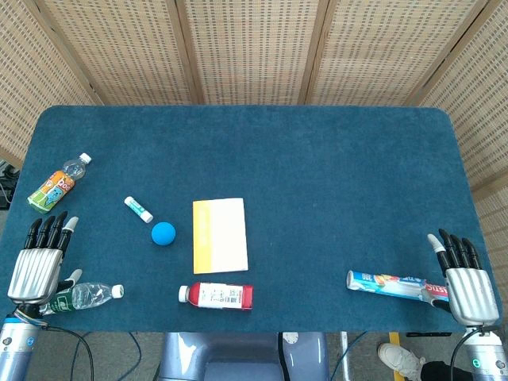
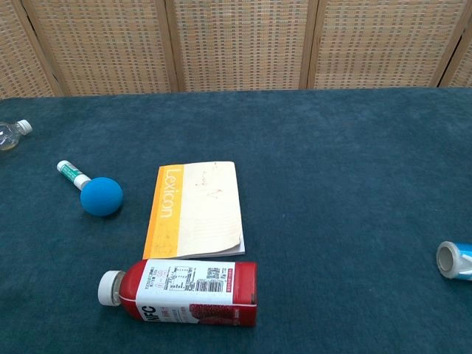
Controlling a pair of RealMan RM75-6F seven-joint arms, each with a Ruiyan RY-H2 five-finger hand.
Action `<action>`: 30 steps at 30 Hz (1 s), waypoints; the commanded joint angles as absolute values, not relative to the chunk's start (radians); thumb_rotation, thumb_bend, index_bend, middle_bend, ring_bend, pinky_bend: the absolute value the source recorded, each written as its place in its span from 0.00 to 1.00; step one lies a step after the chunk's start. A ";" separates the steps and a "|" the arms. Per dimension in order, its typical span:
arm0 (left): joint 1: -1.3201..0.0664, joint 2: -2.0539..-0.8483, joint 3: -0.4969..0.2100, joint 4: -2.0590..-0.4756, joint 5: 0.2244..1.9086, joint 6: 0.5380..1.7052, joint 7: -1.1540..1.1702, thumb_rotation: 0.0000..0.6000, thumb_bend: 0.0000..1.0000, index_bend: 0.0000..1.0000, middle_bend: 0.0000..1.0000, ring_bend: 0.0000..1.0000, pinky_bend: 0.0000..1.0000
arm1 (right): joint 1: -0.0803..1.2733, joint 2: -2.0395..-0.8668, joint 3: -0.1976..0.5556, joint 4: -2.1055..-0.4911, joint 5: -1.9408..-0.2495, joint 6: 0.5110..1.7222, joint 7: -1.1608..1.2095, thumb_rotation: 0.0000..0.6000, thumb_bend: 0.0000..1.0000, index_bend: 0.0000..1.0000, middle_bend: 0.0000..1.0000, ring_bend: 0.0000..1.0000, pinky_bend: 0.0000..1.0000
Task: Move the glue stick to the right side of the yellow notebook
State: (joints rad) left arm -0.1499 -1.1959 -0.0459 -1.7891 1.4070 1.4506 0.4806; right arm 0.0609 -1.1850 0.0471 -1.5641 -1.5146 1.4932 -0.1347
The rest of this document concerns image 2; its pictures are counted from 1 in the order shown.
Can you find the blue white plastic wrap box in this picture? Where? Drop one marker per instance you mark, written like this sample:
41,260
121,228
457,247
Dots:
455,260

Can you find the blue foam ball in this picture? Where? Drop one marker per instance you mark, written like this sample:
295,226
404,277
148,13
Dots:
101,197

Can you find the teal table cloth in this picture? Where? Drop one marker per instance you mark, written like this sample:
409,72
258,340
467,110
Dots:
332,184

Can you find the orange label drink bottle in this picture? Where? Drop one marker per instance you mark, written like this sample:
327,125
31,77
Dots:
11,134

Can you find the orange and cream notepad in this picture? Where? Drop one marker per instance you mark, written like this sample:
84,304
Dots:
206,210

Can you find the woven bamboo folding screen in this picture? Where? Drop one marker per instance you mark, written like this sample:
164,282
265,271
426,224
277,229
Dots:
239,44

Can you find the white green glue stick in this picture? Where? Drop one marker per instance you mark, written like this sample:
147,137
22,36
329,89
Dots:
71,173

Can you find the red juice bottle white cap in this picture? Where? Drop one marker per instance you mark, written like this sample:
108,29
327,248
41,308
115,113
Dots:
184,284

